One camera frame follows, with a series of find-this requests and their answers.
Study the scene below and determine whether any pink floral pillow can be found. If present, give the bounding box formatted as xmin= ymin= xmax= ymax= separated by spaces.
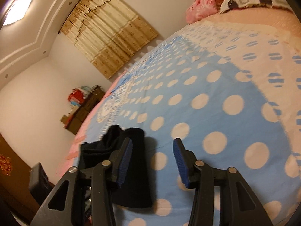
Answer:
xmin=186 ymin=0 xmax=220 ymax=24

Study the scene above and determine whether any black knitted garment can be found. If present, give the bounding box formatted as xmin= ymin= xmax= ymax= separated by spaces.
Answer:
xmin=79 ymin=125 xmax=153 ymax=209

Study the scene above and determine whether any cardboard box on desk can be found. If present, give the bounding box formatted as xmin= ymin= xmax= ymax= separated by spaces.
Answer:
xmin=60 ymin=115 xmax=69 ymax=124

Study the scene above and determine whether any red gift bag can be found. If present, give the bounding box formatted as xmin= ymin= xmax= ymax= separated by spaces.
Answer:
xmin=68 ymin=88 xmax=84 ymax=104

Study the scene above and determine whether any beige patterned curtain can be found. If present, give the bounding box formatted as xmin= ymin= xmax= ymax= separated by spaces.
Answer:
xmin=60 ymin=0 xmax=158 ymax=79

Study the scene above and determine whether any ceiling light panel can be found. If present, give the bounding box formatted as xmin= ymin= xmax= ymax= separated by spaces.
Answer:
xmin=3 ymin=0 xmax=32 ymax=26

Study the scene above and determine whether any blue pink patterned blanket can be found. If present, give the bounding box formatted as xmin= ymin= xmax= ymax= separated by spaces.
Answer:
xmin=60 ymin=8 xmax=300 ymax=225

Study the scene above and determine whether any brown wooden door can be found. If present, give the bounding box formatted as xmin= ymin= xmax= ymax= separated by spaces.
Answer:
xmin=1 ymin=137 xmax=39 ymax=221

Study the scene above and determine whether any red door ornament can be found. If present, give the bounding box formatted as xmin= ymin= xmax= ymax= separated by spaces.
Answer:
xmin=0 ymin=154 xmax=13 ymax=176

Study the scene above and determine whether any brown wooden desk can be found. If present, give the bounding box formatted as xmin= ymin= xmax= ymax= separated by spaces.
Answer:
xmin=63 ymin=85 xmax=105 ymax=135

